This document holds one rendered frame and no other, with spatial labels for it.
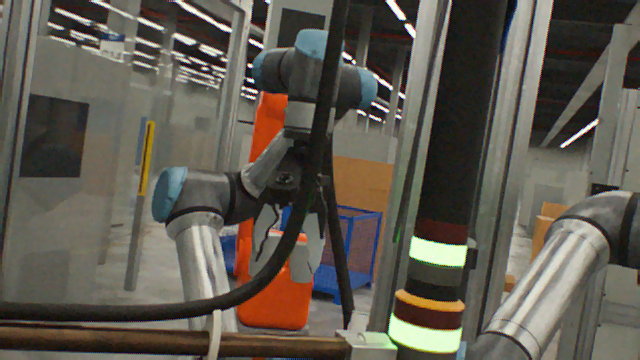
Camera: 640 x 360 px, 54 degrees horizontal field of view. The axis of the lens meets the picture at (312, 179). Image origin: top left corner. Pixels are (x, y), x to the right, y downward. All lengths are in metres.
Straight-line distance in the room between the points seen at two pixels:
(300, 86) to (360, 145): 10.14
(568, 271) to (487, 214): 0.39
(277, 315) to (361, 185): 4.36
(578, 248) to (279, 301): 3.50
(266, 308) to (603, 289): 2.61
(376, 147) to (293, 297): 6.91
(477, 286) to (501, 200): 0.18
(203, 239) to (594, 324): 1.44
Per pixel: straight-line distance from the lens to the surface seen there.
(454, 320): 0.39
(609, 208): 1.02
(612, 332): 2.28
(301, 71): 0.94
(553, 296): 0.87
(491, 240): 1.29
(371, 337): 0.39
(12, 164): 1.11
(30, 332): 0.35
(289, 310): 4.36
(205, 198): 1.25
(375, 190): 8.41
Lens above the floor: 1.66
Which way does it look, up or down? 3 degrees down
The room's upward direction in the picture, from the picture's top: 9 degrees clockwise
